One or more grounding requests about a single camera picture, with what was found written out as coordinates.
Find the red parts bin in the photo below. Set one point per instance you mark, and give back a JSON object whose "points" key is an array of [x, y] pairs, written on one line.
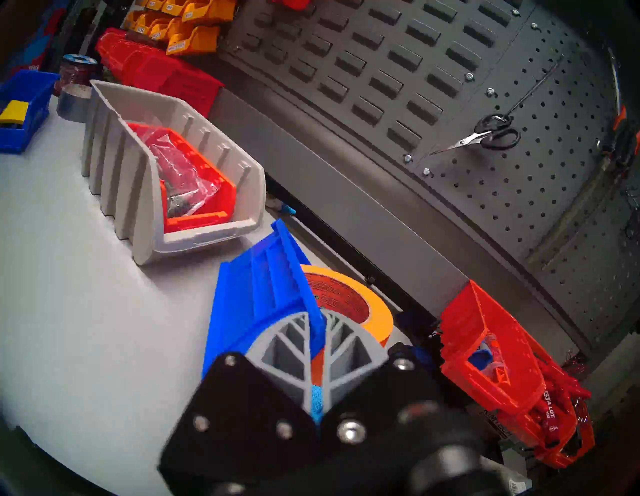
{"points": [[126, 56], [147, 70], [190, 90], [110, 42]]}

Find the blue cleaning cloths box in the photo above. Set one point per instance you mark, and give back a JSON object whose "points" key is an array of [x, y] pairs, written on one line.
{"points": [[35, 50]]}

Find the yellow labelled parts bin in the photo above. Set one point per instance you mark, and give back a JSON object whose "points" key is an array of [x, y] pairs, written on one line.
{"points": [[152, 4], [175, 7], [210, 11], [197, 42], [142, 21], [129, 17], [162, 31]]}

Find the blue microfibre cloth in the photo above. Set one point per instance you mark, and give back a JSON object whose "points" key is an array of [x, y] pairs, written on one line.
{"points": [[316, 400]]}

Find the large beige storage bin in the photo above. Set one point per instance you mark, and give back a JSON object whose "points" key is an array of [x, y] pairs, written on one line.
{"points": [[130, 190]]}

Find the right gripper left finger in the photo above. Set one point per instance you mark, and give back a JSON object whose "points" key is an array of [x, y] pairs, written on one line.
{"points": [[280, 360]]}

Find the grey duct tape roll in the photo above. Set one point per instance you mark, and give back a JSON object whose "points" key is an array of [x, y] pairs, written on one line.
{"points": [[72, 105]]}

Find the orange masking tape roll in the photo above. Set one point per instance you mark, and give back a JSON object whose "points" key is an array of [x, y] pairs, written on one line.
{"points": [[380, 320]]}

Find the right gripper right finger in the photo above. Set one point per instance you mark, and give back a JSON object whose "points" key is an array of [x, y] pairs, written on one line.
{"points": [[355, 360]]}

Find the red tool white lettering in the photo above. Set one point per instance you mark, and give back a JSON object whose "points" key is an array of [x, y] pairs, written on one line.
{"points": [[550, 400]]}

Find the large grey pegboard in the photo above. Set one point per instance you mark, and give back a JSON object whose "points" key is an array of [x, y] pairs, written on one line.
{"points": [[525, 200]]}

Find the grey louvred wall panel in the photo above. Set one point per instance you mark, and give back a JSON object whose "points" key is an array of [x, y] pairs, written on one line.
{"points": [[380, 60]]}

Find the blue plastic storage bin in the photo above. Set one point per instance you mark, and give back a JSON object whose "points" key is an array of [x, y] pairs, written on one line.
{"points": [[260, 290], [30, 90]]}

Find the orange-red hanging bin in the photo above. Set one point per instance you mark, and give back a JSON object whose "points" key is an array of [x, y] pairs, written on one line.
{"points": [[292, 3]]}

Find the clear bag of hardware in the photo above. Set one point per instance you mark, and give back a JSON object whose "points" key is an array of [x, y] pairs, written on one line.
{"points": [[185, 175]]}

